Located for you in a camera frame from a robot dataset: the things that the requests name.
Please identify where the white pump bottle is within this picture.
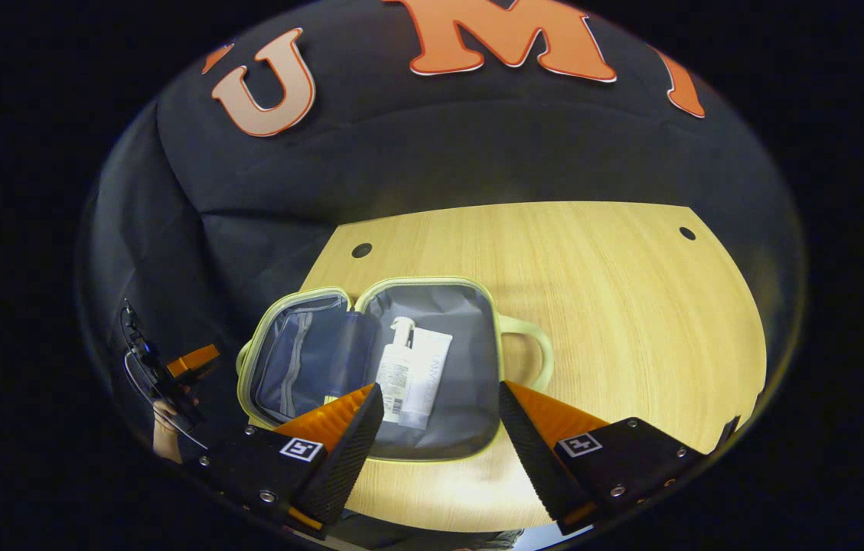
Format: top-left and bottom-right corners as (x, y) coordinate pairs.
(375, 315), (418, 425)

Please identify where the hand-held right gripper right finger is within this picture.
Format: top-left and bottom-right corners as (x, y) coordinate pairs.
(497, 380), (708, 536)

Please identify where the black backdrop cloth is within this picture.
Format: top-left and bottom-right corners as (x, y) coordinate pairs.
(76, 0), (807, 460)

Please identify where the black table edge bracket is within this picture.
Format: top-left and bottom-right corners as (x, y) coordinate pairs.
(713, 416), (743, 454)

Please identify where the white cable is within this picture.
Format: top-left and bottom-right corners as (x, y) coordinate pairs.
(123, 350), (208, 450)

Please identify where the small yellow suitcase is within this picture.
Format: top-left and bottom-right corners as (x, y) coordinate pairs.
(236, 275), (556, 465)

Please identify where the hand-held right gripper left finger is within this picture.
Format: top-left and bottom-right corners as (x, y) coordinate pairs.
(198, 382), (386, 537)

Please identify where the white squeeze tube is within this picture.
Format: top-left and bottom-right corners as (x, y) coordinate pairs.
(398, 327), (455, 432)

